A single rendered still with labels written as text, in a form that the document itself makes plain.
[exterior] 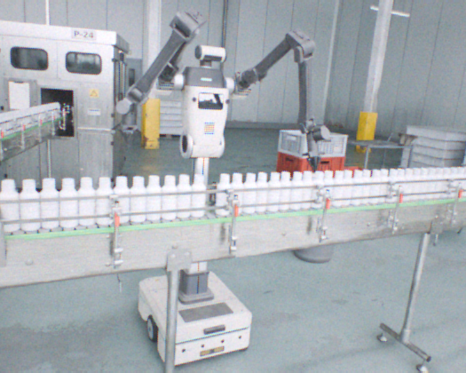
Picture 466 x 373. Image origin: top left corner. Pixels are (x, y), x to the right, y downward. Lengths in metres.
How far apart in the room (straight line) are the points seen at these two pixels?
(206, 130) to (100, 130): 3.06
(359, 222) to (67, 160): 3.96
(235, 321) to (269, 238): 0.76
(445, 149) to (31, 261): 7.87
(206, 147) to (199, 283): 0.81
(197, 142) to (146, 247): 0.81
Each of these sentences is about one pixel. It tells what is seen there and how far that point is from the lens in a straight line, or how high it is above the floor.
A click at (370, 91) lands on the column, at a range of 11.79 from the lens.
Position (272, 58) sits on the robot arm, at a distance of 2.10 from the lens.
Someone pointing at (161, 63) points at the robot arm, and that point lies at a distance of 1.78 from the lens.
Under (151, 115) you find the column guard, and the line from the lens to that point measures 9.24.
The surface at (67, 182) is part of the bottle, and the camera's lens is 1.47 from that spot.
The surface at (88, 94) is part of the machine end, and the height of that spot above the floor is 1.28.
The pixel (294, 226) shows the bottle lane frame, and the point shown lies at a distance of 1.83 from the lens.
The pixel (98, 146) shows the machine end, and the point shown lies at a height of 0.67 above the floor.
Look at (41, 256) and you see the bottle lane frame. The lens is 1.51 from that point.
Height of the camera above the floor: 1.52
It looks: 14 degrees down
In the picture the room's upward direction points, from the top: 5 degrees clockwise
